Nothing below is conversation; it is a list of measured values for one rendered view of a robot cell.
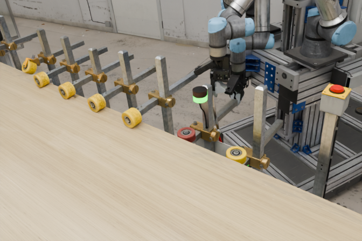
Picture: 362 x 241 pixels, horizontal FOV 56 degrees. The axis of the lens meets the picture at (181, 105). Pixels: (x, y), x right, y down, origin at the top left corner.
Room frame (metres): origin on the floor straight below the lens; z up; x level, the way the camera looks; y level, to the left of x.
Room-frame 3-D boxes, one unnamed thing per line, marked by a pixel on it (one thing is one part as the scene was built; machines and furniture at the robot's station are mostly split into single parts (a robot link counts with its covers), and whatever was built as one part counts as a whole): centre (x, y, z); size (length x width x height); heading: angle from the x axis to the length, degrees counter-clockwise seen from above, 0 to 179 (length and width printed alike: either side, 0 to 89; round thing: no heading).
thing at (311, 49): (1.60, -0.71, 1.09); 0.15 x 0.15 x 0.10
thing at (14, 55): (2.42, 1.20, 0.93); 0.03 x 0.03 x 0.48; 49
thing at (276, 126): (1.18, -0.33, 0.80); 0.43 x 0.03 x 0.04; 139
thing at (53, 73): (1.99, 0.63, 0.95); 0.50 x 0.04 x 0.04; 139
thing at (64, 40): (1.92, 0.63, 0.91); 0.03 x 0.03 x 0.48; 49
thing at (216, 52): (1.35, -0.18, 1.21); 0.08 x 0.08 x 0.05
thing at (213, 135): (1.27, -0.10, 0.85); 0.13 x 0.06 x 0.05; 49
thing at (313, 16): (1.59, -0.71, 1.21); 0.13 x 0.12 x 0.14; 12
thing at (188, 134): (1.20, -0.01, 0.85); 0.08 x 0.08 x 0.11
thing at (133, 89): (1.60, 0.28, 0.95); 0.13 x 0.06 x 0.05; 49
